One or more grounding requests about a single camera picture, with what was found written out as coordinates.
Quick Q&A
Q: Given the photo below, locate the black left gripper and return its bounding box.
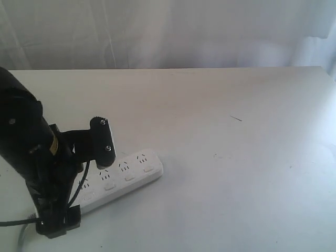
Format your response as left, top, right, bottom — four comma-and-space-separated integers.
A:
25, 124, 91, 239

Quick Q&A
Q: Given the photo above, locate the white five-outlet power strip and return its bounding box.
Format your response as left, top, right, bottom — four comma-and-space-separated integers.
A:
73, 149, 163, 214

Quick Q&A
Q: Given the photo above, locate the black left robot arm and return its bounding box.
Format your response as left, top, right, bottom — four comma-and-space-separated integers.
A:
1, 68, 83, 238

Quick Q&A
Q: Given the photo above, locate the white backdrop curtain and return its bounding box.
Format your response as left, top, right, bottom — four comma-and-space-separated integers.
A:
1, 1, 335, 76

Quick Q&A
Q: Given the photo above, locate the gray cable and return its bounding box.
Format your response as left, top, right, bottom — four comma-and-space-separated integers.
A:
17, 223, 32, 252

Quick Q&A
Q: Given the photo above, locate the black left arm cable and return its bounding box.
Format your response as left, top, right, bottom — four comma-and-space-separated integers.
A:
0, 157, 91, 227

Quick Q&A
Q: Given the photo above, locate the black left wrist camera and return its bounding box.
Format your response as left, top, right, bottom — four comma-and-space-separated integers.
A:
90, 117, 116, 170

